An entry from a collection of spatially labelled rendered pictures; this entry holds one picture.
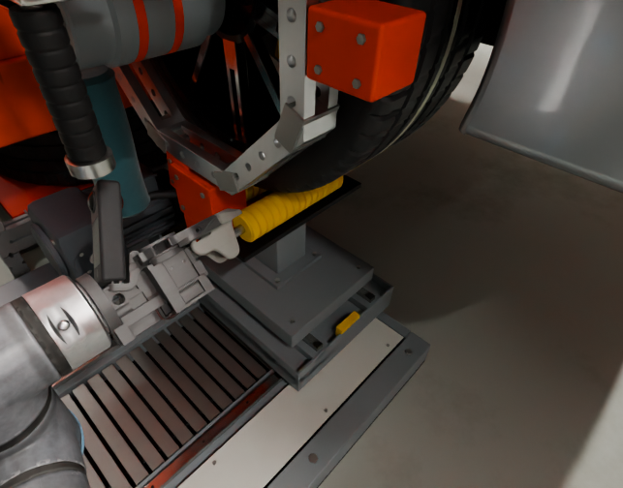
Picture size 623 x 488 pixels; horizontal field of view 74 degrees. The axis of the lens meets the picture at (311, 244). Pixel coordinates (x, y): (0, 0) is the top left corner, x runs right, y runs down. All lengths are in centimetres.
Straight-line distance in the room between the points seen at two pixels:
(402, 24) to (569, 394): 108
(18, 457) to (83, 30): 44
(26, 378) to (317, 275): 72
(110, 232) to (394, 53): 34
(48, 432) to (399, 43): 52
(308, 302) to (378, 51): 68
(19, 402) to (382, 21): 47
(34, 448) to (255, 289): 62
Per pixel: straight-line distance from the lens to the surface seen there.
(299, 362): 98
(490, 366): 126
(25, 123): 111
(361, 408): 102
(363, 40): 41
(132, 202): 84
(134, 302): 50
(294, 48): 48
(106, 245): 50
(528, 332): 139
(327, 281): 103
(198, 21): 63
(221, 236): 53
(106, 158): 46
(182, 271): 50
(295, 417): 100
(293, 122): 51
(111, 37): 58
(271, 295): 100
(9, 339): 46
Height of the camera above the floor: 98
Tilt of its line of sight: 42 degrees down
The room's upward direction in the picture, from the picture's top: 2 degrees clockwise
